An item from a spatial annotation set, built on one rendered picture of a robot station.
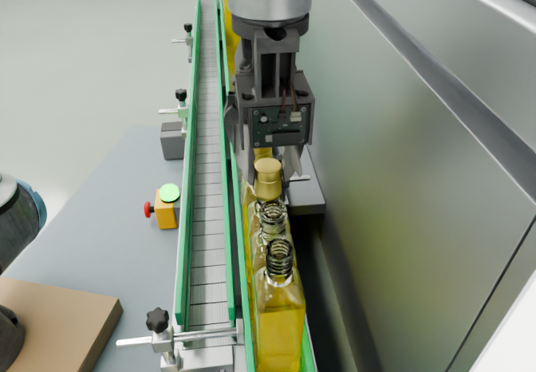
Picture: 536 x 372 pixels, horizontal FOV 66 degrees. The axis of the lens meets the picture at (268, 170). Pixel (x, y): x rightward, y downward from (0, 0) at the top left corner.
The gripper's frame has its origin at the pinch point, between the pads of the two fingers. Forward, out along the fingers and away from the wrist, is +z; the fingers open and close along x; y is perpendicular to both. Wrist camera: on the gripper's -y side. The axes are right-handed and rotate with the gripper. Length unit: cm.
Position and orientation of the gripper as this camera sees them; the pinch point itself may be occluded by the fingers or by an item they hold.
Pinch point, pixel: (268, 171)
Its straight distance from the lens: 51.3
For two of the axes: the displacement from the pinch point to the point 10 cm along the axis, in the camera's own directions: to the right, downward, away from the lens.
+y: 1.3, 6.2, -7.7
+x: 9.9, -0.8, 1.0
